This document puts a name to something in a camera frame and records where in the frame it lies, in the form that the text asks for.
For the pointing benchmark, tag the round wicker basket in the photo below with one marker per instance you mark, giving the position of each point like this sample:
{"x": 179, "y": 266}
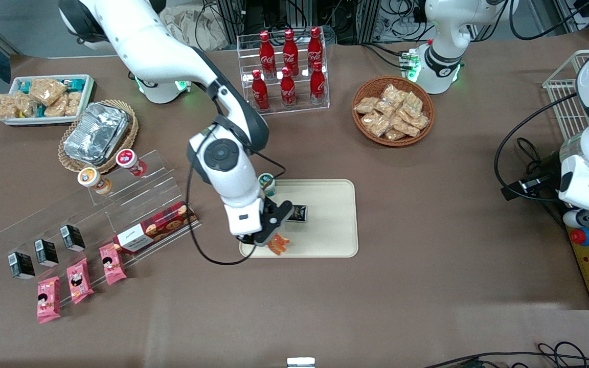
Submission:
{"x": 363, "y": 134}

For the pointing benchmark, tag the orange lid yogurt cup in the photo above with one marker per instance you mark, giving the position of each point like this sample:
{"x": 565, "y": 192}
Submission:
{"x": 91, "y": 179}

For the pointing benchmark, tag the red lid yogurt cup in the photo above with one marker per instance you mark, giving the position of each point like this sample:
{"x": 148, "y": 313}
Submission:
{"x": 130, "y": 161}

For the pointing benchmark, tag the small black snack packet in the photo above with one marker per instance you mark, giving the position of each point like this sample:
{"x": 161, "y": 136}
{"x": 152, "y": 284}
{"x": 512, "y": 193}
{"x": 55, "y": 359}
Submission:
{"x": 298, "y": 213}

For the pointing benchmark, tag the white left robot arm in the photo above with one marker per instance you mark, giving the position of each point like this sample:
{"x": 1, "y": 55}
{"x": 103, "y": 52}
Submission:
{"x": 443, "y": 51}

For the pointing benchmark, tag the crumpled beige paper bag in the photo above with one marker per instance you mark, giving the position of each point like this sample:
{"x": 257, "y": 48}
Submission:
{"x": 192, "y": 28}

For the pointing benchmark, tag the green lid yogurt cup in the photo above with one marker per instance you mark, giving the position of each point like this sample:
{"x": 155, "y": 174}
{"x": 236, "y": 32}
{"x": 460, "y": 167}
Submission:
{"x": 267, "y": 182}

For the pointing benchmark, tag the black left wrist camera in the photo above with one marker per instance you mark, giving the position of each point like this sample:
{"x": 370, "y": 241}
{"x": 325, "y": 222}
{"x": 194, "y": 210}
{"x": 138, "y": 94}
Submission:
{"x": 529, "y": 185}

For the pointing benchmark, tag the pink cartoon snack packet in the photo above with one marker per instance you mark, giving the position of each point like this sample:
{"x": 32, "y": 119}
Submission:
{"x": 112, "y": 264}
{"x": 48, "y": 301}
{"x": 80, "y": 281}

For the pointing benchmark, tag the oval wicker basket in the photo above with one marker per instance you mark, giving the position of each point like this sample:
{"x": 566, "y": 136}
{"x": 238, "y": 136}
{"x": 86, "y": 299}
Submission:
{"x": 131, "y": 138}

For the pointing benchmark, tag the clear acrylic stepped display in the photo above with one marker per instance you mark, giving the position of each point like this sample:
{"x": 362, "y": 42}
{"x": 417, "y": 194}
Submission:
{"x": 161, "y": 189}

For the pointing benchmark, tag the teal snack packet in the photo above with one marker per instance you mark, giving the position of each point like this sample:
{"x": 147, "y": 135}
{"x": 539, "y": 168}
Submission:
{"x": 75, "y": 84}
{"x": 24, "y": 87}

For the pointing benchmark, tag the small black drink carton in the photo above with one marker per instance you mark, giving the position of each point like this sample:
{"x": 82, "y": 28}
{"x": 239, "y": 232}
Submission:
{"x": 47, "y": 253}
{"x": 21, "y": 266}
{"x": 72, "y": 238}

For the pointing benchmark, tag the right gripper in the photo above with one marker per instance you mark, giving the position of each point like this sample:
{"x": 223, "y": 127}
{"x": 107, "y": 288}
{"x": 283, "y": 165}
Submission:
{"x": 248, "y": 238}

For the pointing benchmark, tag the triangle sandwich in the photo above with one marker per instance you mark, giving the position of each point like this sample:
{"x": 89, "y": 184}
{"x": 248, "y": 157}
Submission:
{"x": 279, "y": 245}

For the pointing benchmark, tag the rice cracker snack packet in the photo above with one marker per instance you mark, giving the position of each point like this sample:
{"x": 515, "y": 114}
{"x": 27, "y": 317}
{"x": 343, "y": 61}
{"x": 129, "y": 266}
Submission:
{"x": 386, "y": 108}
{"x": 375, "y": 124}
{"x": 419, "y": 121}
{"x": 394, "y": 135}
{"x": 391, "y": 93}
{"x": 413, "y": 104}
{"x": 367, "y": 105}
{"x": 406, "y": 128}

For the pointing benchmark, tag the red cola bottle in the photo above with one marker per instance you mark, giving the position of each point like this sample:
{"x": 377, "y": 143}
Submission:
{"x": 260, "y": 94}
{"x": 315, "y": 50}
{"x": 317, "y": 87}
{"x": 267, "y": 56}
{"x": 288, "y": 92}
{"x": 290, "y": 53}

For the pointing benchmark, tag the puffed rice bar packet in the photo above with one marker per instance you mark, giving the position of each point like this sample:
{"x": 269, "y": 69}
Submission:
{"x": 73, "y": 104}
{"x": 46, "y": 91}
{"x": 5, "y": 107}
{"x": 26, "y": 105}
{"x": 57, "y": 107}

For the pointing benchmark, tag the beige plastic tray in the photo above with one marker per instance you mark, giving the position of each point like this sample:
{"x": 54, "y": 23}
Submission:
{"x": 325, "y": 235}

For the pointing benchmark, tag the white rectangular snack bin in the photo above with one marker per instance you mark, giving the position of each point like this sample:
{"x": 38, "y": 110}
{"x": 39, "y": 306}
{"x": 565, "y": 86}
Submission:
{"x": 44, "y": 121}

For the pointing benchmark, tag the aluminium foil container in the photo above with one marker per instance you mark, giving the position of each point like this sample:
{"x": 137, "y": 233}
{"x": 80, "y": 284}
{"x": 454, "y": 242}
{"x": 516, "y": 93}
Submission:
{"x": 95, "y": 134}

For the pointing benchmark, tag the small white grey device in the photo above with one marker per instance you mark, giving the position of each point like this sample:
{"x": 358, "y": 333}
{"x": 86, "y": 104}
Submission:
{"x": 300, "y": 363}

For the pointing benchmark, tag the red tartan cookie box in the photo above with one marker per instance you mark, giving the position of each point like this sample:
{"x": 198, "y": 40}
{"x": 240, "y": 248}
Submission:
{"x": 164, "y": 225}

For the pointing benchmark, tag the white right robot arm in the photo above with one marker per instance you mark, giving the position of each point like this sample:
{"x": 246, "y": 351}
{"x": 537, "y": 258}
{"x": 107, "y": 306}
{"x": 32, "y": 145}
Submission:
{"x": 172, "y": 56}

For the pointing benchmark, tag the clear acrylic bottle rack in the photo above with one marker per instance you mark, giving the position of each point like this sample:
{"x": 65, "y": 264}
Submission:
{"x": 304, "y": 110}

